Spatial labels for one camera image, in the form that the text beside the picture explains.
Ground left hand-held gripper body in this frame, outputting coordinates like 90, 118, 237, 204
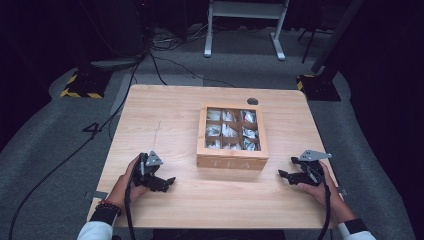
131, 150, 168, 188

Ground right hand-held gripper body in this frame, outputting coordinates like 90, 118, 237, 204
290, 149, 333, 187

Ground wooden tea box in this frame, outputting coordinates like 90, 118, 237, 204
195, 102, 270, 172

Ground person's right hand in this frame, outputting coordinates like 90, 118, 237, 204
297, 162, 344, 209

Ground person's left hand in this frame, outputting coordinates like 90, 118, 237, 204
106, 156, 148, 210

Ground group of tea bags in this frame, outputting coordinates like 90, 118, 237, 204
204, 109, 260, 152

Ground black yellow striped stand base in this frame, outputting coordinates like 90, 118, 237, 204
59, 68, 113, 100
296, 73, 342, 102

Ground black chair legs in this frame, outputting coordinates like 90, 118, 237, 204
297, 27, 335, 65

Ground right hand-held gripper cable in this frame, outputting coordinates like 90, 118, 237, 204
308, 163, 333, 240

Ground hand-held gripper cable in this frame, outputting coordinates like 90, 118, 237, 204
123, 163, 138, 240
308, 163, 333, 240

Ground left hand-held gripper cable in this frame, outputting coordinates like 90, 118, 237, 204
123, 163, 138, 240

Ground dark bead bracelet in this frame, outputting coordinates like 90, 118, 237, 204
94, 201, 123, 216

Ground long black floor cable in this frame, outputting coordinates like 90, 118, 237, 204
8, 54, 145, 240

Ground thin black floor cable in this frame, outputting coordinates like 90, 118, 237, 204
148, 49, 236, 89

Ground slanted grey stand post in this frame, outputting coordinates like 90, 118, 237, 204
311, 0, 365, 75

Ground bundle of floor cables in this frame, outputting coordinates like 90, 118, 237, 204
150, 22, 214, 52

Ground white desk frame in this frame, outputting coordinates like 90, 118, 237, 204
203, 0, 290, 62

